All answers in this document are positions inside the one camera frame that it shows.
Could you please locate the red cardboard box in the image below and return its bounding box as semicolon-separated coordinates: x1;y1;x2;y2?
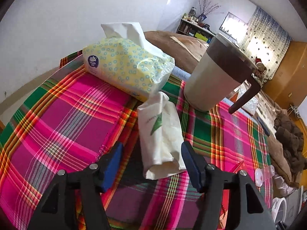
220;160;247;214

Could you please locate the clear plastic cup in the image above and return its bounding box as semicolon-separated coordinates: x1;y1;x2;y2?
254;165;275;187

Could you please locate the white paper bag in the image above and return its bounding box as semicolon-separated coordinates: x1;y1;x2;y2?
137;91;186;180

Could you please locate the white trash bin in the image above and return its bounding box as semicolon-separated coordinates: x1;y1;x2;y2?
271;197;287;224

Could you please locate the brown bear blanket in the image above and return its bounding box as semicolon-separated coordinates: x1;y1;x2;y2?
144;31;302;190

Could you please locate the dark brown jacket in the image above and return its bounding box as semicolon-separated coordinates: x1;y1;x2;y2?
274;111;306;174

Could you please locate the plaid tablecloth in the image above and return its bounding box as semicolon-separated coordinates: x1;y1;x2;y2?
1;53;271;229

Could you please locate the orange white tissue box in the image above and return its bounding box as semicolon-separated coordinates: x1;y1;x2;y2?
231;86;259;117

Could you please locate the wooden wardrobe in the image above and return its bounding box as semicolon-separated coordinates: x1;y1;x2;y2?
262;42;307;109

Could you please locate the teddy bear with hat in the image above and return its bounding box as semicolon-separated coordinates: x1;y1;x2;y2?
254;57;267;81

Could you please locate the brown beige lidded mug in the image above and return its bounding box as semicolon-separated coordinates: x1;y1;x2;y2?
184;34;261;114

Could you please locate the soft tissue pack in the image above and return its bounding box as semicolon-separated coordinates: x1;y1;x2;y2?
82;22;175;102

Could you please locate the floral curtain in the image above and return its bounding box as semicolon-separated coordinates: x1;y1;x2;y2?
239;6;292;83

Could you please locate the cluttered shelf desk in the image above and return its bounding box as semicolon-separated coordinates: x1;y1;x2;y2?
176;7;215;44

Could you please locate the dried branches vase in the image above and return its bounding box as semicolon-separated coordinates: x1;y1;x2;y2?
198;0;221;22

